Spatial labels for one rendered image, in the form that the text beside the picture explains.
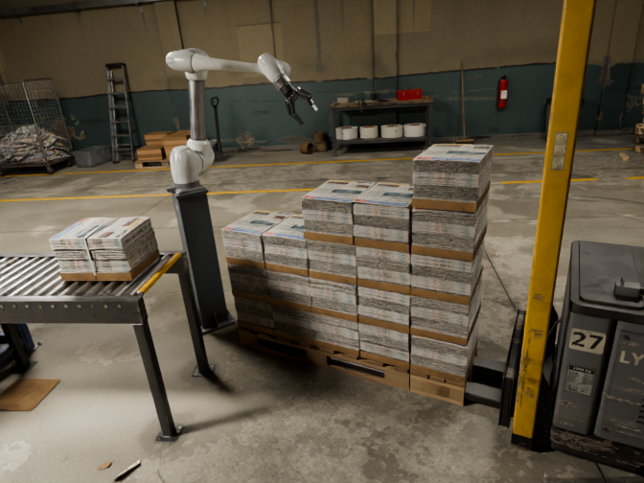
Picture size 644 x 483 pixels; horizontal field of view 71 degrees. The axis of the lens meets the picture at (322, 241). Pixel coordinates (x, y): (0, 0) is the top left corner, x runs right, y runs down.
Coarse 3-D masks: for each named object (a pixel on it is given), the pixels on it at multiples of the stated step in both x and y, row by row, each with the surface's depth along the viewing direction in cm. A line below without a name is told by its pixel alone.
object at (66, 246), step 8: (80, 224) 228; (88, 224) 227; (96, 224) 228; (64, 232) 220; (72, 232) 219; (80, 232) 218; (88, 232) 218; (56, 240) 212; (64, 240) 211; (72, 240) 211; (56, 248) 214; (64, 248) 213; (72, 248) 212; (80, 248) 212; (64, 256) 216; (72, 256) 215; (80, 256) 214; (64, 264) 218; (72, 264) 217; (80, 264) 217; (64, 272) 219; (72, 272) 219; (80, 272) 218; (88, 272) 218
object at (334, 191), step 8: (328, 184) 252; (336, 184) 251; (344, 184) 250; (352, 184) 249; (360, 184) 248; (368, 184) 247; (312, 192) 240; (320, 192) 239; (328, 192) 239; (336, 192) 238; (344, 192) 237; (352, 192) 236; (360, 192) 235; (320, 200) 227; (328, 200) 225; (336, 200) 224; (344, 200) 223
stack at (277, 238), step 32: (256, 224) 270; (288, 224) 266; (256, 256) 263; (288, 256) 252; (320, 256) 242; (352, 256) 233; (384, 256) 224; (256, 288) 273; (288, 288) 260; (320, 288) 249; (352, 288) 239; (256, 320) 284; (288, 320) 271; (320, 320) 259; (384, 320) 238; (320, 352) 268; (384, 352) 246
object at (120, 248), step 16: (112, 224) 226; (128, 224) 223; (144, 224) 227; (96, 240) 209; (112, 240) 208; (128, 240) 214; (144, 240) 226; (96, 256) 213; (112, 256) 211; (128, 256) 213; (144, 256) 225; (112, 272) 216; (128, 272) 214
